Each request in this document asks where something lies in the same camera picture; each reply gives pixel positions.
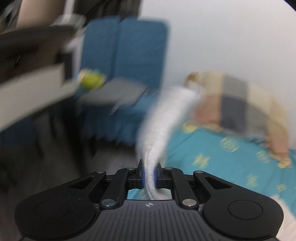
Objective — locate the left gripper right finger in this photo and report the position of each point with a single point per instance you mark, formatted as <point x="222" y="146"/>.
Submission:
<point x="227" y="209"/>

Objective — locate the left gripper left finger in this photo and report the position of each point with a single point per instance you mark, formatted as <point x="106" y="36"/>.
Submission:
<point x="71" y="208"/>

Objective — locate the white fleece garment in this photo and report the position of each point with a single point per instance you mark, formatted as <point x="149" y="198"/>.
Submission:
<point x="166" y="114"/>

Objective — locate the teal patterned bed sheet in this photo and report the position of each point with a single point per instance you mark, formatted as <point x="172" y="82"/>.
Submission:
<point x="241" y="162"/>

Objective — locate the plaid checkered pillow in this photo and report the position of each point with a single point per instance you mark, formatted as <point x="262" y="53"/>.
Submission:
<point x="235" y="106"/>

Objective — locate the grey laptop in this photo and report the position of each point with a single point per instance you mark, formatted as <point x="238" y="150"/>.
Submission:
<point x="116" y="92"/>

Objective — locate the yellow green ball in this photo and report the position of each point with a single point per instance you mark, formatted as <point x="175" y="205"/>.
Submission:
<point x="89" y="79"/>

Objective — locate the blue fabric chair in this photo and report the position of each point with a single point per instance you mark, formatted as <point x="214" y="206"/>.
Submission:
<point x="130" y="49"/>

